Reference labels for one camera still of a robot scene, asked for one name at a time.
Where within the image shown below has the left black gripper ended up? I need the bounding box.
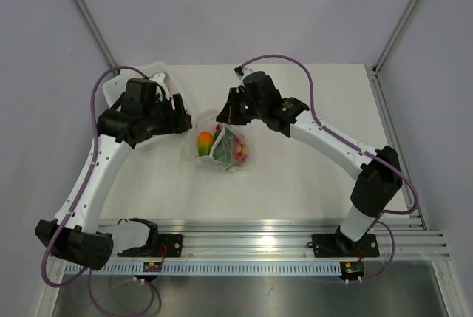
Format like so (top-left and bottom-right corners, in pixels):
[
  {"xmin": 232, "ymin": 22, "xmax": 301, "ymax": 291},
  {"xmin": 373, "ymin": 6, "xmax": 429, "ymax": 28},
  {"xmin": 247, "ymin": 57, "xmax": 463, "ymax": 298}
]
[{"xmin": 143, "ymin": 93, "xmax": 191, "ymax": 135}]

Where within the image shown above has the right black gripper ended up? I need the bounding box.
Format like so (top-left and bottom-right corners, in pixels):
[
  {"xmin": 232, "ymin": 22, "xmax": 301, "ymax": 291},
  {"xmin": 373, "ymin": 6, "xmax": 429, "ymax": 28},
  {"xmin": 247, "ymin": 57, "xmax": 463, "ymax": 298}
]
[{"xmin": 217, "ymin": 88, "xmax": 266, "ymax": 126}]

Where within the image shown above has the yellow red mango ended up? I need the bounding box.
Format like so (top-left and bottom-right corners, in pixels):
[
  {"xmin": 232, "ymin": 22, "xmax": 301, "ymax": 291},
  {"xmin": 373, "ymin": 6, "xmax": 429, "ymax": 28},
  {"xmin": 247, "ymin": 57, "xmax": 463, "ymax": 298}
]
[{"xmin": 197, "ymin": 131, "xmax": 214, "ymax": 157}]

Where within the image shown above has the clear zip top bag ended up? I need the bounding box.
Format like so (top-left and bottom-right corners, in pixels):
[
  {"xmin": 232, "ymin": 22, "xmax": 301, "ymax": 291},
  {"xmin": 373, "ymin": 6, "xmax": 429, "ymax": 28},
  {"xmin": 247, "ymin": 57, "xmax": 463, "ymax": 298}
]
[{"xmin": 180, "ymin": 109, "xmax": 251, "ymax": 171}]

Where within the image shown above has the green lime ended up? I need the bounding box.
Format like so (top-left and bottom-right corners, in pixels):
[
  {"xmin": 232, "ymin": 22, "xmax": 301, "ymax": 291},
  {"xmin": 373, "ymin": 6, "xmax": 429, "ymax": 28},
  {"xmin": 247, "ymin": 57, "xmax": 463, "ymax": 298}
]
[{"xmin": 211, "ymin": 142, "xmax": 232, "ymax": 163}]

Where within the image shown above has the white plastic basket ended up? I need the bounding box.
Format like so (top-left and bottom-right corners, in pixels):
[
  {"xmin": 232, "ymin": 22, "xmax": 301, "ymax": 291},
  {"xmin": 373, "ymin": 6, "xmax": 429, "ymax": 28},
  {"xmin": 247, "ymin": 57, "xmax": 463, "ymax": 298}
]
[{"xmin": 102, "ymin": 62, "xmax": 191, "ymax": 147}]

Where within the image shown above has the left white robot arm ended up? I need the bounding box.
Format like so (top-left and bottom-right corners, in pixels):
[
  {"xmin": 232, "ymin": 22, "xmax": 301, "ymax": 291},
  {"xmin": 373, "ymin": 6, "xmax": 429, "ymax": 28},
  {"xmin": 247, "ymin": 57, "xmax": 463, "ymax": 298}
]
[{"xmin": 35, "ymin": 78, "xmax": 192, "ymax": 270}]

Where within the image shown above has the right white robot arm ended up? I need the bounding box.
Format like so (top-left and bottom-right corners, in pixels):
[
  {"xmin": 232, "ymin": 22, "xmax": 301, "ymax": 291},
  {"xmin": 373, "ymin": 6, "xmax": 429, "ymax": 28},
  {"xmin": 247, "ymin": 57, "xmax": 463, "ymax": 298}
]
[{"xmin": 216, "ymin": 67, "xmax": 402, "ymax": 255}]

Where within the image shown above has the left small circuit board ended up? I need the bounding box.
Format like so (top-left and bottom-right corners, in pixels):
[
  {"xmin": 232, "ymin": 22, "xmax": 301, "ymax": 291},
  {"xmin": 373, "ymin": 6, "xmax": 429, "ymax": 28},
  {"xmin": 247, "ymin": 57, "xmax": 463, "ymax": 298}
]
[{"xmin": 143, "ymin": 262, "xmax": 163, "ymax": 273}]

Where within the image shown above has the small circuit board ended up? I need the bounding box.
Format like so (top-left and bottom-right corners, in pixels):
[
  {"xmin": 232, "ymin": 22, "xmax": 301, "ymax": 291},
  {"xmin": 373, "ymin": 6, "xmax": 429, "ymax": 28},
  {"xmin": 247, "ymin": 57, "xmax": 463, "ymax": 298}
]
[
  {"xmin": 143, "ymin": 262, "xmax": 163, "ymax": 273},
  {"xmin": 340, "ymin": 262, "xmax": 365, "ymax": 281}
]

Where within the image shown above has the right small circuit board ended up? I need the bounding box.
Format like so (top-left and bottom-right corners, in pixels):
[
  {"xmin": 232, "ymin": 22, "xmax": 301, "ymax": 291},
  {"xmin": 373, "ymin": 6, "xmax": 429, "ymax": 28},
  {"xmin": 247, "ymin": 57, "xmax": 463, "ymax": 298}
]
[{"xmin": 340, "ymin": 262, "xmax": 365, "ymax": 281}]

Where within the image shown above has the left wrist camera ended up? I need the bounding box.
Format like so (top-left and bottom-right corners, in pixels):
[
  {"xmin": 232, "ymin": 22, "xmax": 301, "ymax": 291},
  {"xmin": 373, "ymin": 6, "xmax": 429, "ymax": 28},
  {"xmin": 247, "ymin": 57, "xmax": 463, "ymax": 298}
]
[{"xmin": 149, "ymin": 72, "xmax": 171, "ymax": 92}]

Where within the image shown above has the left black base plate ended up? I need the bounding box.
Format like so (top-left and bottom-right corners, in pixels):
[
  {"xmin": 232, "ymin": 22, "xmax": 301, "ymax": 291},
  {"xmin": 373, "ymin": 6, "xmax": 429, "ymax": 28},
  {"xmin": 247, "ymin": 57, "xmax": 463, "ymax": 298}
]
[{"xmin": 118, "ymin": 234, "xmax": 184, "ymax": 258}]

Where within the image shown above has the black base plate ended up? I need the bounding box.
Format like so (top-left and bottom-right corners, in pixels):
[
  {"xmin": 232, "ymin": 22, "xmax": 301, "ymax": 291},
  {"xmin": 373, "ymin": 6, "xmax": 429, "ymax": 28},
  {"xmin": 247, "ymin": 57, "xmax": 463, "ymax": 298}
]
[
  {"xmin": 307, "ymin": 234, "xmax": 380, "ymax": 259},
  {"xmin": 118, "ymin": 234, "xmax": 184, "ymax": 258}
]

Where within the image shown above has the white slotted cable duct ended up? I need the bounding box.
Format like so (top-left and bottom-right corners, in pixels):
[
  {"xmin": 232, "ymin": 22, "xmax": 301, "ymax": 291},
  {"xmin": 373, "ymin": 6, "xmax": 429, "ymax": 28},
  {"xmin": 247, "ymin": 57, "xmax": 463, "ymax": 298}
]
[{"xmin": 64, "ymin": 261, "xmax": 343, "ymax": 276}]

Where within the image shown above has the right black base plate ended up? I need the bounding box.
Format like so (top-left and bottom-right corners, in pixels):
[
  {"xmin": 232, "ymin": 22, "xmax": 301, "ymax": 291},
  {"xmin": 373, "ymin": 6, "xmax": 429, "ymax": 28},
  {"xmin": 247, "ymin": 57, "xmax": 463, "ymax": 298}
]
[{"xmin": 307, "ymin": 234, "xmax": 380, "ymax": 259}]

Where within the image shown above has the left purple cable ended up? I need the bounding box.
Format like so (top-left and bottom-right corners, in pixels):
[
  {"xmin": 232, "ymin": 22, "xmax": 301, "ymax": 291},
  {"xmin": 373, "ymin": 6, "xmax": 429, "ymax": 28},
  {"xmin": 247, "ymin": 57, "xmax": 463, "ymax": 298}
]
[{"xmin": 40, "ymin": 65, "xmax": 163, "ymax": 314}]

